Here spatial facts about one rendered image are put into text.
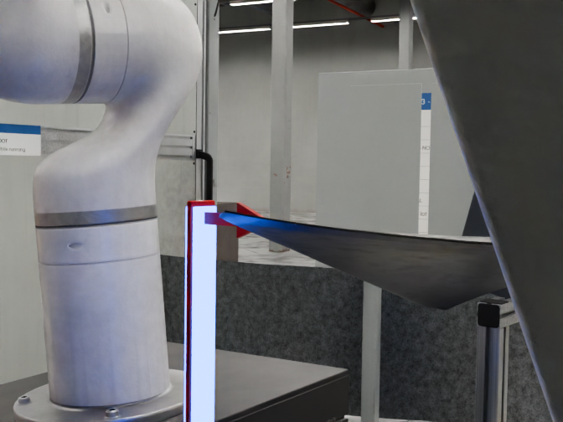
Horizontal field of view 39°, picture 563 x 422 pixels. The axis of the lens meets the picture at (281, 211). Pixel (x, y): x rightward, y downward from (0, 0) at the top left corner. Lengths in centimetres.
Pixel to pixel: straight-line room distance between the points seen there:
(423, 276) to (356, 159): 630
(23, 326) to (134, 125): 149
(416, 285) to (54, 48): 40
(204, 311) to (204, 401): 6
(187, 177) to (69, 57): 183
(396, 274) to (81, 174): 36
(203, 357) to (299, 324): 165
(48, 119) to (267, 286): 75
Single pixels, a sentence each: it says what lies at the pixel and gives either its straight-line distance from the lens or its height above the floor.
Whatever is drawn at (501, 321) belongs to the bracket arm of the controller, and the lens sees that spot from 101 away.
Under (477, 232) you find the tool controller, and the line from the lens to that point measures 107.
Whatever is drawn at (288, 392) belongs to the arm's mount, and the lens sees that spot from 83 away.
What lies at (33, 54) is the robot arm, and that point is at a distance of 76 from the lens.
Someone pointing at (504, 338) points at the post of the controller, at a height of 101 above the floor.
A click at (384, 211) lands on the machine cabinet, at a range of 674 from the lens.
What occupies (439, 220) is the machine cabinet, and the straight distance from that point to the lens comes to 660.
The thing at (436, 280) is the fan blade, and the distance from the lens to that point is 53.
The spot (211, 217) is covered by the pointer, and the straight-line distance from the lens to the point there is 55.
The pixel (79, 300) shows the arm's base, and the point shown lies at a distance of 78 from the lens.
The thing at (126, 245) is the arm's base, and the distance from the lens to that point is 77.
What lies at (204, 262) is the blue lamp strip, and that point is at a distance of 56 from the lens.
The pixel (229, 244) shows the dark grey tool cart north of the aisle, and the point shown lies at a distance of 731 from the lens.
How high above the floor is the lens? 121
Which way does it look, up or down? 3 degrees down
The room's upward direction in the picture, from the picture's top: 1 degrees clockwise
